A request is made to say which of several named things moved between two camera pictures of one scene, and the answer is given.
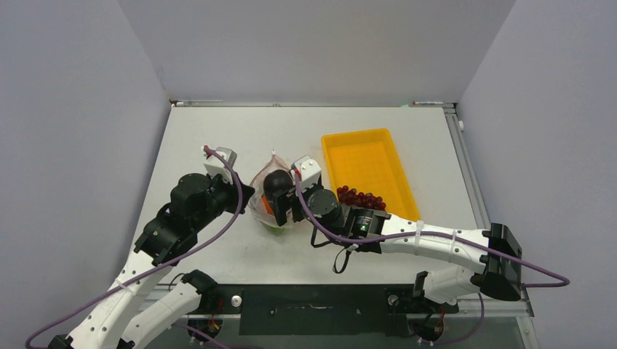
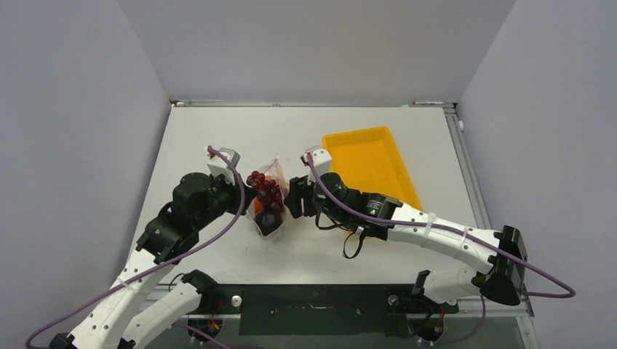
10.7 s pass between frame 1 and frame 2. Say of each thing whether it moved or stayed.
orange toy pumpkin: moved
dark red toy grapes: moved
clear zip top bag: stayed
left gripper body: stayed
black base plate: stayed
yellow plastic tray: stayed
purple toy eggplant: moved
